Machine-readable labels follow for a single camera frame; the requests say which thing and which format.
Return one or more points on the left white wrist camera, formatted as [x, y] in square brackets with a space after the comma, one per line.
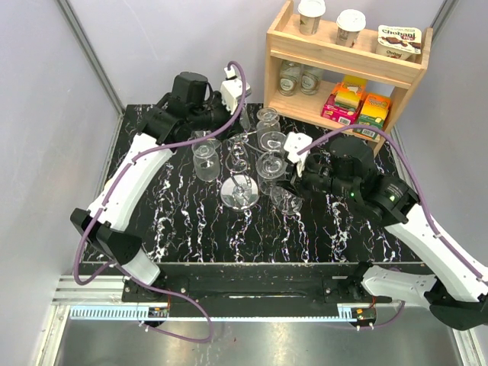
[231, 89]

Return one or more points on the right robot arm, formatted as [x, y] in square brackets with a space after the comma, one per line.
[455, 292]

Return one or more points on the chrome wine glass rack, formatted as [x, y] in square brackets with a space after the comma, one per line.
[240, 192]

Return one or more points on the pink sponge box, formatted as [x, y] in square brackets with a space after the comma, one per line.
[340, 113]

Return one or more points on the white paper cup right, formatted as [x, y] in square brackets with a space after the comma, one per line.
[350, 23]

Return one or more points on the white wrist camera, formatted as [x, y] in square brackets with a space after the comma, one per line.
[231, 89]
[294, 143]

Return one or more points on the wooden shelf unit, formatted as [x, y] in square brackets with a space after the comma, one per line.
[284, 41]

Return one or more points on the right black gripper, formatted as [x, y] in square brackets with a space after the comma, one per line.
[300, 182]

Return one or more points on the white paper cup left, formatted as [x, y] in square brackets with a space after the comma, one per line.
[311, 12]

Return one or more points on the white paper cup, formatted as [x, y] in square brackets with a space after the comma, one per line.
[311, 12]
[350, 23]

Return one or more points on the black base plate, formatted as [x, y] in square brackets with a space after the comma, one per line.
[224, 290]

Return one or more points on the clear wine glass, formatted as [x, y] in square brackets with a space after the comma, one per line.
[272, 170]
[272, 141]

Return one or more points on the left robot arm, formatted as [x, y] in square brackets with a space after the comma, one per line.
[191, 106]

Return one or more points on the Chobani yogurt cup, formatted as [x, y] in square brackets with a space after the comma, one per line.
[398, 42]

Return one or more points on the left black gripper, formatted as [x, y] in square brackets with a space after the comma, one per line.
[235, 127]

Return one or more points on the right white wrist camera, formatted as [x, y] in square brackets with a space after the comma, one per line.
[294, 143]

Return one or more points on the green orange sponge box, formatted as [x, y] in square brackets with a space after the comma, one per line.
[373, 110]

